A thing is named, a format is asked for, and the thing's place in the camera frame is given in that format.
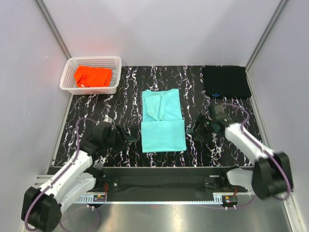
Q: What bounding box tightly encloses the teal t shirt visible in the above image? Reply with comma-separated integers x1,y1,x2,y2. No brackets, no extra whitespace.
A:
141,88,186,153

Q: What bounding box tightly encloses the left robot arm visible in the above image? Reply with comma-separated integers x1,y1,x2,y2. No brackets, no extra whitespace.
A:
21,126,136,232

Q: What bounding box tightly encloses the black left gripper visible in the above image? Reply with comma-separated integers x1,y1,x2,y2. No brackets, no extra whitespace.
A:
103,125,136,153

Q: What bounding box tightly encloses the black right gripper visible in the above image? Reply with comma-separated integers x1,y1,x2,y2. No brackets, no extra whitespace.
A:
185,113,215,144

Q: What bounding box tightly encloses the left controller board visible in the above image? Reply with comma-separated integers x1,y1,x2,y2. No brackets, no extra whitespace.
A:
93,194,107,202

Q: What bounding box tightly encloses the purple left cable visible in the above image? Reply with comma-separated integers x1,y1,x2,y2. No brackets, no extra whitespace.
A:
24,117,102,232

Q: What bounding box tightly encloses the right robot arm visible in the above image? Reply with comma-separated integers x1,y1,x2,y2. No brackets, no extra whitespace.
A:
186,115,293,201

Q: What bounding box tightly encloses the orange t shirt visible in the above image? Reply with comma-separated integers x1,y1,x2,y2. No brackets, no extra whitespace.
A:
74,66,112,87

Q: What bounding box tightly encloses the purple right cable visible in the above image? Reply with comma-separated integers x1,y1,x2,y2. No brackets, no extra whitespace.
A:
197,103,292,211

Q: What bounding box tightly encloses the white slotted cable duct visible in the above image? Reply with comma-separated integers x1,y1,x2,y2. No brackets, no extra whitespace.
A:
74,191,223,205

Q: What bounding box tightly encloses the purple cable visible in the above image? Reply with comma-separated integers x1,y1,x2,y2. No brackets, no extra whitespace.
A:
24,117,102,232
197,103,292,211

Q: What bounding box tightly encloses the white plastic basket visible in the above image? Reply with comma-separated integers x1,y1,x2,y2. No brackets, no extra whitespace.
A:
59,56,122,95

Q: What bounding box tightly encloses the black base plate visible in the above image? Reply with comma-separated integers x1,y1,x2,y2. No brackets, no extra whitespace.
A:
88,167,247,194

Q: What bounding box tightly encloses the folded black t shirt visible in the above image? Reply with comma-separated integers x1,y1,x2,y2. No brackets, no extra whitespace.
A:
202,65,252,99

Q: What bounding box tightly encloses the controller board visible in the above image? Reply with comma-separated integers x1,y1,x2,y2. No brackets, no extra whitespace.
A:
93,194,107,202
223,195,238,205

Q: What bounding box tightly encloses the right controller board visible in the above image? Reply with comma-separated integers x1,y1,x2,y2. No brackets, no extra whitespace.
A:
223,195,238,205

